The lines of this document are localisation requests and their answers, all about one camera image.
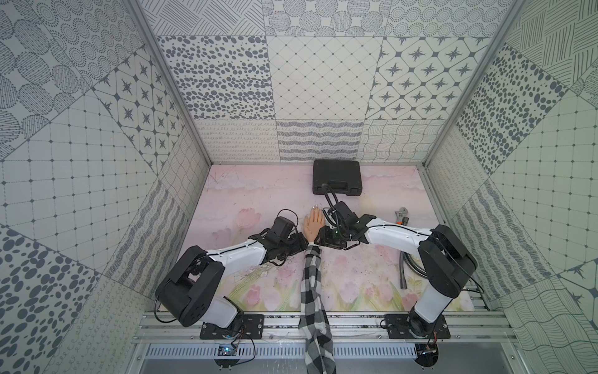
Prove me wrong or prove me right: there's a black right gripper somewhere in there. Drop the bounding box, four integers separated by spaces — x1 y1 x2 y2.
313 224 349 250

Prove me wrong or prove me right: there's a mannequin hand with glitter nails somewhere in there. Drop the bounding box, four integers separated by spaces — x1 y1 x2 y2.
303 207 325 243

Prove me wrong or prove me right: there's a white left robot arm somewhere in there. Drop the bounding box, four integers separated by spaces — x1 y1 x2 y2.
155 233 308 333

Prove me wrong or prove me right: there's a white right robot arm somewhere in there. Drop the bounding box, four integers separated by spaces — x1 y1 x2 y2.
315 214 477 337

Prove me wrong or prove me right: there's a black plastic tool case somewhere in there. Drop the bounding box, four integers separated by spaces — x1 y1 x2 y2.
312 159 363 196

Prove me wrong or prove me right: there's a black white plaid sleeve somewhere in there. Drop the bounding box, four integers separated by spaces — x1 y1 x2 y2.
298 245 336 374

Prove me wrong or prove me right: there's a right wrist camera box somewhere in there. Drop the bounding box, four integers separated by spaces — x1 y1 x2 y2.
330 201 359 227

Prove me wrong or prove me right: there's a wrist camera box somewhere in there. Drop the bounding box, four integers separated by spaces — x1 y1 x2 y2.
330 201 359 227
267 216 295 240

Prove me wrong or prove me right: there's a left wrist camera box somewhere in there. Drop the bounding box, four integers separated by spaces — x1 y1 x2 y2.
267 216 295 240

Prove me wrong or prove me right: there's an orange handled adjustable wrench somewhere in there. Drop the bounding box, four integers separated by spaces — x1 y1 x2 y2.
395 207 410 225

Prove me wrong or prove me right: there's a grey coiled hose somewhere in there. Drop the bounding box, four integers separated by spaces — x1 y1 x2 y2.
399 252 428 290

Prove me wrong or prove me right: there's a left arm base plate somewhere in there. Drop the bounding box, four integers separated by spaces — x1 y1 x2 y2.
200 313 265 340

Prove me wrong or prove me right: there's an aluminium mounting rail frame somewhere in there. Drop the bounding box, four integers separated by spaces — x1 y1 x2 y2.
123 311 532 373

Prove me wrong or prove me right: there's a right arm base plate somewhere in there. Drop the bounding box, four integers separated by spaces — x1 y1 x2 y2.
380 313 451 340

